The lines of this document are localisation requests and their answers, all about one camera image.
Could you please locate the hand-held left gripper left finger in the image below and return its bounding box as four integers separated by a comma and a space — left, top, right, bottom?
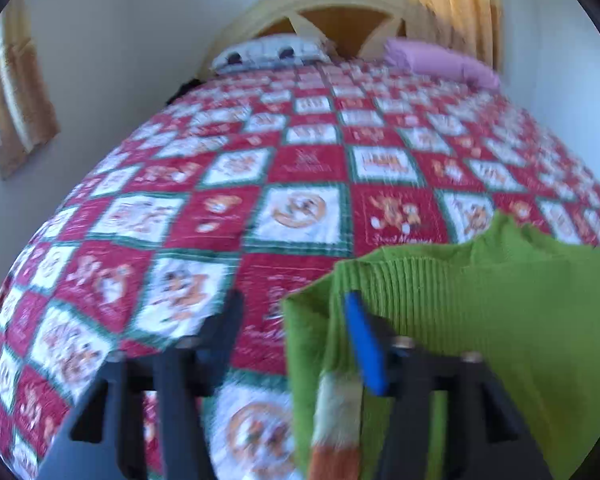
37, 289, 245, 480

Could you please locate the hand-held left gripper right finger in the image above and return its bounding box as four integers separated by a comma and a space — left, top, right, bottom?
343, 291, 556, 480

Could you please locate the green orange striped knit sweater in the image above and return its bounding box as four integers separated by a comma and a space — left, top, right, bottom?
282, 210, 600, 480

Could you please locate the red checked printed blanket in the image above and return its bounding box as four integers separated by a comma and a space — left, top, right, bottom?
0, 57, 600, 480

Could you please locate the dark object beside bed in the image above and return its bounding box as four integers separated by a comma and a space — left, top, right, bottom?
166, 77, 204, 105

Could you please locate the pink pillow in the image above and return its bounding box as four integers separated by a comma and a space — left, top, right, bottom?
383, 36, 502, 92

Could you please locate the white patterned pillow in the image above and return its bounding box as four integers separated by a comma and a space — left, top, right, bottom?
211, 34, 332, 74

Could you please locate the yellow side window curtain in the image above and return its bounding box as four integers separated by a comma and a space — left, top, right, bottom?
0, 0, 62, 182

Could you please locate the cream wooden headboard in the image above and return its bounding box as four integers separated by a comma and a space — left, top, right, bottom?
200, 0, 423, 79

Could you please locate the yellow curtain panel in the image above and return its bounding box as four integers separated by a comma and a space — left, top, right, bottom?
410, 0, 504, 73

